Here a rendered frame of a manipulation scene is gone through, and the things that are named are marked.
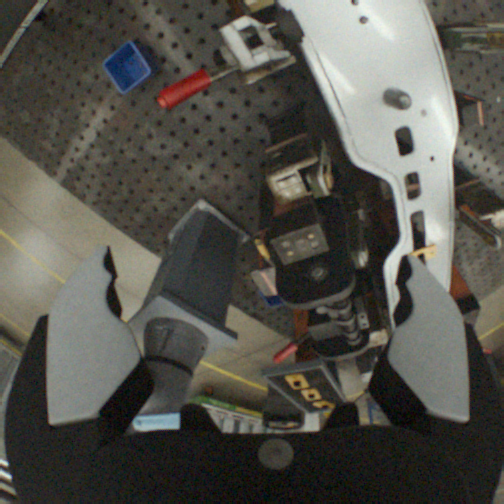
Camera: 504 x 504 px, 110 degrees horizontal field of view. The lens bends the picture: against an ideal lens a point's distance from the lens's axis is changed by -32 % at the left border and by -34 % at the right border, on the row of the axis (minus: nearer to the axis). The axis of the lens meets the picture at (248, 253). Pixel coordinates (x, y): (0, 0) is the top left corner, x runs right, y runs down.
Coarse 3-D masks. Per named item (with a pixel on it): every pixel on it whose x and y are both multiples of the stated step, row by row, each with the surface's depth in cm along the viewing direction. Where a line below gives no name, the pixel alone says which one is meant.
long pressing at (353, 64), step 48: (288, 0) 23; (336, 0) 22; (384, 0) 21; (336, 48) 27; (384, 48) 26; (432, 48) 24; (336, 96) 32; (432, 96) 29; (384, 144) 36; (432, 144) 34; (432, 192) 39; (432, 240) 46
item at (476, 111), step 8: (456, 96) 32; (464, 96) 31; (472, 96) 30; (456, 104) 31; (464, 104) 29; (472, 104) 28; (480, 104) 28; (464, 112) 30; (472, 112) 29; (480, 112) 29; (488, 112) 28; (464, 120) 30; (472, 120) 30; (480, 120) 29; (488, 120) 29
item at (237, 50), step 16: (288, 16) 11; (224, 32) 13; (240, 32) 13; (256, 32) 15; (272, 32) 13; (288, 32) 12; (224, 48) 14; (240, 48) 13; (256, 48) 15; (272, 48) 21; (224, 64) 15; (240, 64) 14; (256, 64) 14
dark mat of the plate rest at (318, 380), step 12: (300, 372) 52; (312, 372) 52; (276, 384) 57; (288, 384) 57; (312, 384) 56; (324, 384) 56; (300, 396) 62; (324, 396) 62; (336, 396) 62; (312, 408) 70
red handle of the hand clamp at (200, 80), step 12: (276, 48) 23; (204, 72) 22; (216, 72) 22; (228, 72) 23; (180, 84) 21; (192, 84) 22; (204, 84) 22; (168, 96) 21; (180, 96) 22; (168, 108) 23
